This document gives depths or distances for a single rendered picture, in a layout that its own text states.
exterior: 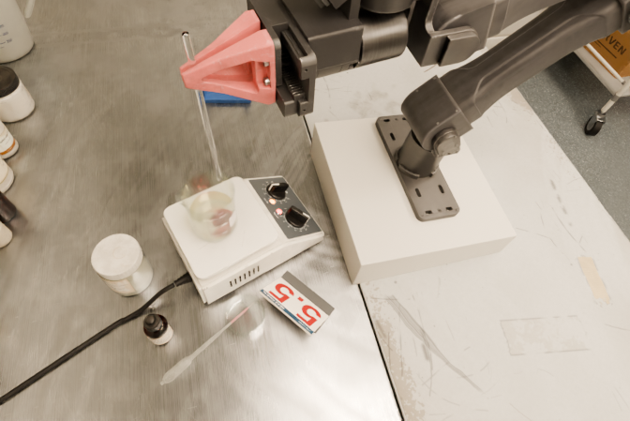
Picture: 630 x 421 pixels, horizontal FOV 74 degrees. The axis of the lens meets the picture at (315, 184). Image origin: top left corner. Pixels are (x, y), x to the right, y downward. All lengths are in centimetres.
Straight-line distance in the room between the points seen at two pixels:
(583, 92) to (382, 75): 199
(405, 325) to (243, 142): 41
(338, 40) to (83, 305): 50
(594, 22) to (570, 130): 195
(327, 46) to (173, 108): 52
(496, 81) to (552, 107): 204
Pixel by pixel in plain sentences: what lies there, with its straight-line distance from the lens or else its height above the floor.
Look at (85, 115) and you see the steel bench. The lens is 87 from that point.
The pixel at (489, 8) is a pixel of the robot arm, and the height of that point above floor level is 128.
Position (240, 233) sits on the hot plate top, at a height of 99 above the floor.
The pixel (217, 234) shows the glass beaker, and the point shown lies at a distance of 54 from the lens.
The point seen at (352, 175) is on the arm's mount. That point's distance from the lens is 64.
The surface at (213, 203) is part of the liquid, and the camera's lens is 55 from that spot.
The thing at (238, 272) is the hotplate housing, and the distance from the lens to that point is 57.
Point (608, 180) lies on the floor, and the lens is 242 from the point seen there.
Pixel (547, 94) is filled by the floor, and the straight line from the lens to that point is 267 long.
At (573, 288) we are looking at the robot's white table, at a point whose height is 90.
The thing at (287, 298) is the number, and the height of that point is 92.
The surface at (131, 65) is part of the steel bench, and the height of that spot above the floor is 90.
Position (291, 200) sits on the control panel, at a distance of 65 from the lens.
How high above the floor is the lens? 149
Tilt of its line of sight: 55 degrees down
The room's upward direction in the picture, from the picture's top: 9 degrees clockwise
